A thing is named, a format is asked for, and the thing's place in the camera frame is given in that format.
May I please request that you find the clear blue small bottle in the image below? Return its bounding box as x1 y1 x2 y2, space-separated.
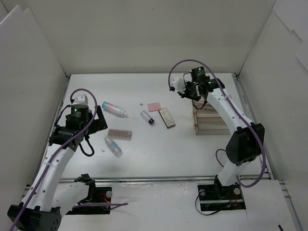
104 136 123 157

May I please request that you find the gold rectangular makeup case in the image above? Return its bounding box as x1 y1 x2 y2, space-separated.
158 108 176 129

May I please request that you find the pink square compact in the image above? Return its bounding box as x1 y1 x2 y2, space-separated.
147 103 162 112

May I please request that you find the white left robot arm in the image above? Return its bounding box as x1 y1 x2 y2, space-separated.
7 94 107 231

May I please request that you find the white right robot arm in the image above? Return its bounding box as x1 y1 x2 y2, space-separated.
168 67 265 198

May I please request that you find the lilac lipstick tube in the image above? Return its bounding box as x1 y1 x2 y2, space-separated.
140 110 155 125

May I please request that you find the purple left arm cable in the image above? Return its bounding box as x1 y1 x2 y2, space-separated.
9 88 129 231

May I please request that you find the clear organizer frame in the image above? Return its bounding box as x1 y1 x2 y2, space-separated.
192 100 231 135

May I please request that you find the aluminium rail frame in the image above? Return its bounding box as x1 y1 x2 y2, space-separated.
14 72 304 231

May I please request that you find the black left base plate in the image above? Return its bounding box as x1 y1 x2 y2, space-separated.
67 186 112 215

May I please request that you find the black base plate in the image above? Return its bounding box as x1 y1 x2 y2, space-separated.
195 183 246 216
67 186 112 215

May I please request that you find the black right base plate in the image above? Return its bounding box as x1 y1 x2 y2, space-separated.
195 183 246 216

